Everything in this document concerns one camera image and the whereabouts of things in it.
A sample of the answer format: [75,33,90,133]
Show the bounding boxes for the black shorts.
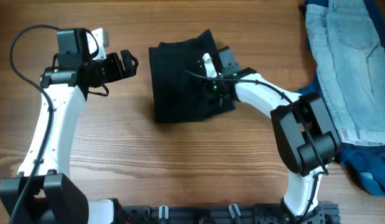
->
[149,29,235,123]

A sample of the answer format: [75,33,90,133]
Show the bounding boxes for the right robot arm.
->
[197,47,341,223]

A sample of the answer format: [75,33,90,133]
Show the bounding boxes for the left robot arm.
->
[0,28,138,223]

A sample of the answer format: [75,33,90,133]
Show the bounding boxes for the light blue denim shorts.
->
[305,0,385,146]

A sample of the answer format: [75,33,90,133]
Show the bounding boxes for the dark blue garment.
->
[296,0,385,197]

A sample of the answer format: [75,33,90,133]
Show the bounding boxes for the right white rail clip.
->
[228,203,241,224]

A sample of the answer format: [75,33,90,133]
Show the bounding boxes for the white rail clip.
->
[228,203,241,224]
[159,205,169,224]

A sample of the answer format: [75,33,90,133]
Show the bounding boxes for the left white rail clip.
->
[159,205,169,224]

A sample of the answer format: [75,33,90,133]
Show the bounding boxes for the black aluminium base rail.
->
[117,202,341,224]

